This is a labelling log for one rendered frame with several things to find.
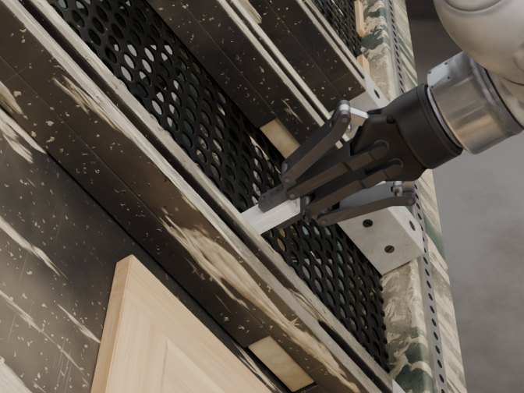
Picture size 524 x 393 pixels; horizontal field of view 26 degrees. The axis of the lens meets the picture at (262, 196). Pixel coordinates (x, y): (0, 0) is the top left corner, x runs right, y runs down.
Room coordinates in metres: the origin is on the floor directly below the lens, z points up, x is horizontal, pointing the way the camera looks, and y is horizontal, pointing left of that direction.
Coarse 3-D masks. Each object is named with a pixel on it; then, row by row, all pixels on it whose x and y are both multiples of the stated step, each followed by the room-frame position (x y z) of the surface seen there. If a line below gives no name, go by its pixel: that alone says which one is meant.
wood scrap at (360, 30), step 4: (356, 4) 1.99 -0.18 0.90; (360, 4) 2.00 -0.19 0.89; (356, 8) 1.98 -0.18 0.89; (360, 8) 1.98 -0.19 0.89; (356, 12) 1.96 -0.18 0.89; (360, 12) 1.96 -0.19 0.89; (356, 16) 1.95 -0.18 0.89; (360, 16) 1.94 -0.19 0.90; (356, 20) 1.93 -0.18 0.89; (360, 20) 1.93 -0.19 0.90; (356, 24) 1.92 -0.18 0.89; (360, 24) 1.91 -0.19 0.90; (356, 28) 1.90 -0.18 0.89; (360, 28) 1.89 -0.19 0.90; (364, 28) 1.91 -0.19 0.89; (360, 32) 1.89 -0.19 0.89; (364, 32) 1.90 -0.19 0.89; (360, 36) 1.89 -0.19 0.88
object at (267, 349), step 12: (252, 348) 0.81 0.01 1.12; (264, 348) 0.81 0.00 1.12; (276, 348) 0.81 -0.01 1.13; (264, 360) 0.81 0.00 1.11; (276, 360) 0.81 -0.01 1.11; (288, 360) 0.81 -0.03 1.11; (276, 372) 0.81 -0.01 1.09; (288, 372) 0.81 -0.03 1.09; (300, 372) 0.81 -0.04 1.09; (288, 384) 0.81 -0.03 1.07; (300, 384) 0.81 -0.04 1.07
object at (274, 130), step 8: (272, 120) 1.21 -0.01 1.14; (264, 128) 1.21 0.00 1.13; (272, 128) 1.21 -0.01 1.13; (280, 128) 1.21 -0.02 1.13; (272, 136) 1.21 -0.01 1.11; (280, 136) 1.21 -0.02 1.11; (288, 136) 1.21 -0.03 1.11; (280, 144) 1.21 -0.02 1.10; (288, 144) 1.21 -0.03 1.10; (296, 144) 1.21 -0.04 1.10; (280, 152) 1.21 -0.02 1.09; (288, 152) 1.21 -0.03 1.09
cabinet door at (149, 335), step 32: (128, 288) 0.72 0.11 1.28; (160, 288) 0.76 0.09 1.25; (128, 320) 0.69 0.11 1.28; (160, 320) 0.72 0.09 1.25; (192, 320) 0.76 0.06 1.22; (128, 352) 0.66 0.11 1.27; (160, 352) 0.69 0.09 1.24; (192, 352) 0.72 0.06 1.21; (224, 352) 0.76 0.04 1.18; (96, 384) 0.62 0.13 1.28; (128, 384) 0.63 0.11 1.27; (160, 384) 0.65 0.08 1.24; (192, 384) 0.69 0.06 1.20; (224, 384) 0.72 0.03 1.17; (256, 384) 0.75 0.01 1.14
